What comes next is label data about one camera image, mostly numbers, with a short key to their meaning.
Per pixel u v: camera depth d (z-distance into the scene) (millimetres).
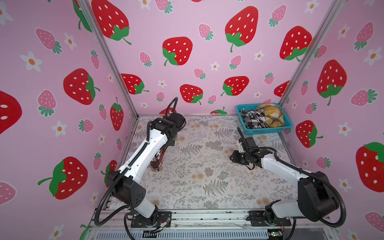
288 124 1039
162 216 749
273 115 1074
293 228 686
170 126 523
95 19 731
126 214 663
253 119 1061
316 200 423
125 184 404
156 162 717
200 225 731
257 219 729
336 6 686
